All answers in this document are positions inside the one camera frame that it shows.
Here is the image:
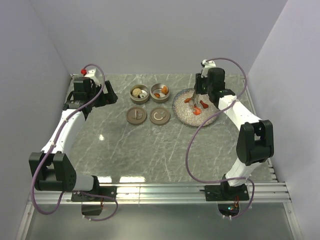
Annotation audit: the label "beige steamed bun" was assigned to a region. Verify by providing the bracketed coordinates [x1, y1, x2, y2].
[132, 88, 143, 98]

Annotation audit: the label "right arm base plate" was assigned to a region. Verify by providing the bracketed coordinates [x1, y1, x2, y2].
[201, 182, 250, 202]

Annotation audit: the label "brown lid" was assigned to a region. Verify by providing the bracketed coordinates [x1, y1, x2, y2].
[149, 107, 171, 126]
[126, 106, 147, 126]

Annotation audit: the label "right steel lunch container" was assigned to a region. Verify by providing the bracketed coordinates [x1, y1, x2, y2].
[150, 83, 170, 104]

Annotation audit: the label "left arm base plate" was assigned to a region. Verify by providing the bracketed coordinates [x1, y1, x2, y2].
[71, 185, 117, 203]

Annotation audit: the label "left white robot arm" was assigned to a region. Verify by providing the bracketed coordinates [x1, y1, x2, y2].
[29, 77, 118, 201]

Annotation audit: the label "small orange food piece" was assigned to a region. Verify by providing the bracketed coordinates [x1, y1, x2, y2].
[184, 98, 192, 103]

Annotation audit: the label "sushi roll piece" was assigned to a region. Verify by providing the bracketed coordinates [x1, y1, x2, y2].
[138, 92, 148, 99]

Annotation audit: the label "left steel lunch container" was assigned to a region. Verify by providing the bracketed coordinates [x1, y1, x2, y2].
[129, 84, 150, 105]

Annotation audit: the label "speckled ceramic plate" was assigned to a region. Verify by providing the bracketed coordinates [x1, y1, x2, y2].
[172, 88, 219, 128]

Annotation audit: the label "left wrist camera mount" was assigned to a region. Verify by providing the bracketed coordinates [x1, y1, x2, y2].
[80, 68, 101, 85]

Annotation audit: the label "steel lunch container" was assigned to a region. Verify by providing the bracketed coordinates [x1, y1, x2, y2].
[129, 84, 150, 105]
[150, 83, 170, 104]

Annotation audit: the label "orange red meat piece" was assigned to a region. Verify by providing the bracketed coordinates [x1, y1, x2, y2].
[200, 100, 209, 109]

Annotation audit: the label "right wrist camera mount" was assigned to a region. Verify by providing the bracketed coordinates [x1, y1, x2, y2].
[201, 59, 217, 78]

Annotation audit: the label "red shrimp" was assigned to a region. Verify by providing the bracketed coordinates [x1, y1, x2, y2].
[192, 106, 202, 116]

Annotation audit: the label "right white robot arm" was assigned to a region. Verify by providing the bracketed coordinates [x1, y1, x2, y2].
[194, 66, 274, 200]

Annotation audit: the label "aluminium rail frame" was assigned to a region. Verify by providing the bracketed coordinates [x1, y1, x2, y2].
[17, 74, 303, 240]

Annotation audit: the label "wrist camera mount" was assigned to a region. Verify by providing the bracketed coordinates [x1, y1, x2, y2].
[80, 68, 101, 85]
[201, 59, 217, 78]

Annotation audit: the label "metal tongs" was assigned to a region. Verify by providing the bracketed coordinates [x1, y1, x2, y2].
[191, 89, 200, 107]

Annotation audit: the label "orange fried nugget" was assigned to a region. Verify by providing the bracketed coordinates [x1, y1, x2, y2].
[161, 86, 169, 95]

